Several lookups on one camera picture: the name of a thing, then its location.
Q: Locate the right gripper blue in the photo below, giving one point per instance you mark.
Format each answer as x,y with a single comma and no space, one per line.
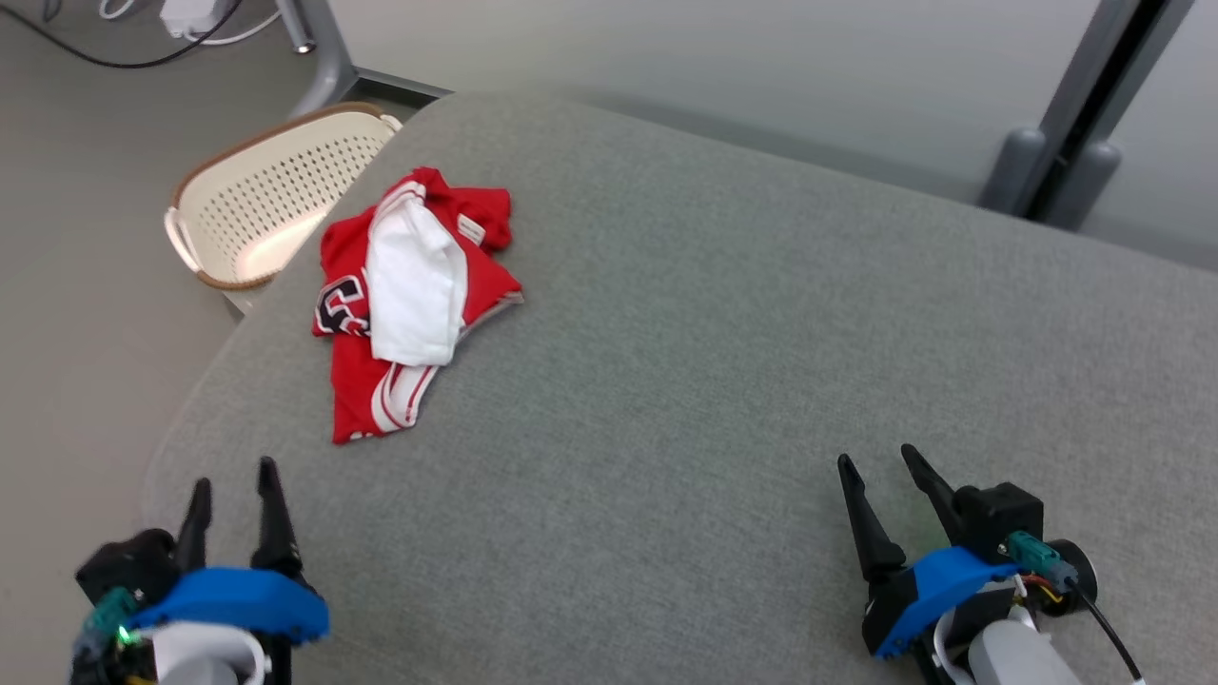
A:
937,580

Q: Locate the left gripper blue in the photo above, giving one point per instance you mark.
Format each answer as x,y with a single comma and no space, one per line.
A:
238,599

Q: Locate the red jersey with white sleeves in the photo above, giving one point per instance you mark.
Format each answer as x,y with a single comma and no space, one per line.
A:
409,276

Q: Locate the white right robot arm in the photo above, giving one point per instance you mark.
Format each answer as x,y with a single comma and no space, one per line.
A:
1018,661

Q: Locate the cream perforated laundry basket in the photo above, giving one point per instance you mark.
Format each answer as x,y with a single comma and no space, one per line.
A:
276,200

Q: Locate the white power adapter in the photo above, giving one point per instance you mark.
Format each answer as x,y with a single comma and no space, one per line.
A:
190,14

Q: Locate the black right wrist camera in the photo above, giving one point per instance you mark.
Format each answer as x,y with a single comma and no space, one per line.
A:
994,514

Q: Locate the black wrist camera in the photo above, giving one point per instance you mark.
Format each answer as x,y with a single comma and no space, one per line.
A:
994,514
128,566

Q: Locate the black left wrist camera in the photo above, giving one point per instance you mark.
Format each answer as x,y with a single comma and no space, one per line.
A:
128,566

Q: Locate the grey wall post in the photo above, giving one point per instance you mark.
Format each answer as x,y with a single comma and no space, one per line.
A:
1075,133

